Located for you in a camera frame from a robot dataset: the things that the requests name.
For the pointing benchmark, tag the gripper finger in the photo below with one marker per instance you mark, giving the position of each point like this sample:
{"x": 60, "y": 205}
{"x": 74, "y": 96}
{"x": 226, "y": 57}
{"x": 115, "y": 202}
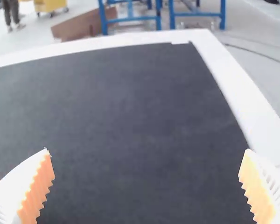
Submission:
{"x": 25, "y": 191}
{"x": 266, "y": 193}

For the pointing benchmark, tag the black mat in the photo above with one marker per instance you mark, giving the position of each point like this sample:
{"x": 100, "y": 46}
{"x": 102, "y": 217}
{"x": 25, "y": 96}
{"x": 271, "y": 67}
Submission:
{"x": 130, "y": 128}

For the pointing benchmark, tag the brown cardboard sheets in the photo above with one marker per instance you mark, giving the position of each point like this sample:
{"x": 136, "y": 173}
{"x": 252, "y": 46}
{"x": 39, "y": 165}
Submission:
{"x": 77, "y": 26}

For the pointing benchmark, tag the person's legs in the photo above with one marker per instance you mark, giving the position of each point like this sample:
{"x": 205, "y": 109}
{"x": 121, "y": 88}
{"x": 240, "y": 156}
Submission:
{"x": 10, "y": 14}

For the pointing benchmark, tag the yellow wheeled cart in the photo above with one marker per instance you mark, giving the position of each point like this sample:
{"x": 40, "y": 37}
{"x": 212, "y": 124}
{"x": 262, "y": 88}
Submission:
{"x": 51, "y": 5}

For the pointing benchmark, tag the blue metal frame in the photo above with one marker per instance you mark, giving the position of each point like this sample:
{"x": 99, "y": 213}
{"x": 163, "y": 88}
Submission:
{"x": 172, "y": 14}
{"x": 105, "y": 21}

